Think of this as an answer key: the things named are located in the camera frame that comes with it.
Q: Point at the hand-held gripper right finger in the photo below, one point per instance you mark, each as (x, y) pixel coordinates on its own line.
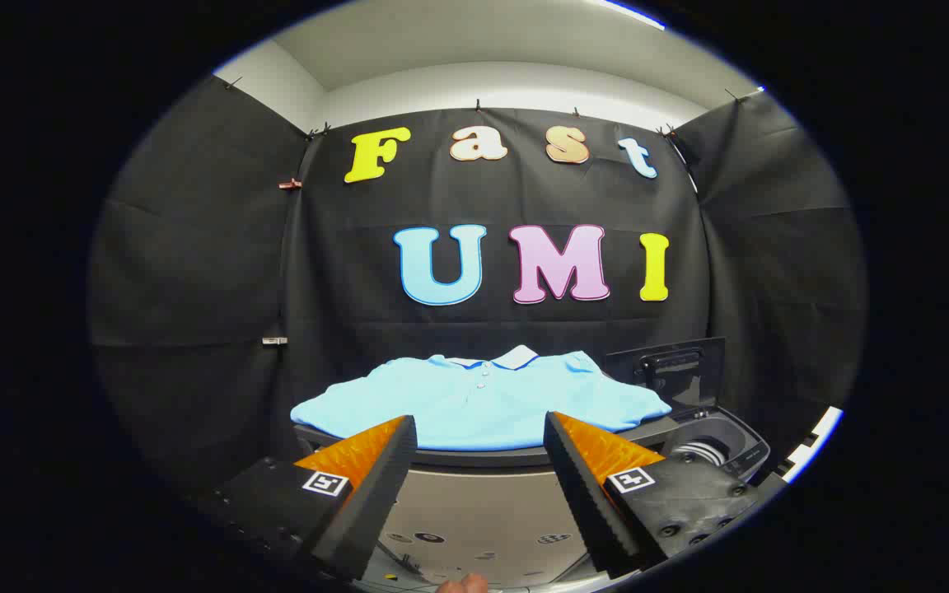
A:
(586, 494)

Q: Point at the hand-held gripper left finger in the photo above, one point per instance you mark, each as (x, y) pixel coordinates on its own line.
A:
(376, 486)

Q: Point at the light blue polo shirt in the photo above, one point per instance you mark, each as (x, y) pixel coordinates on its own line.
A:
(474, 403)

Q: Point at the dark washing machine lid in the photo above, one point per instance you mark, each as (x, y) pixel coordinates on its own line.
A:
(689, 383)

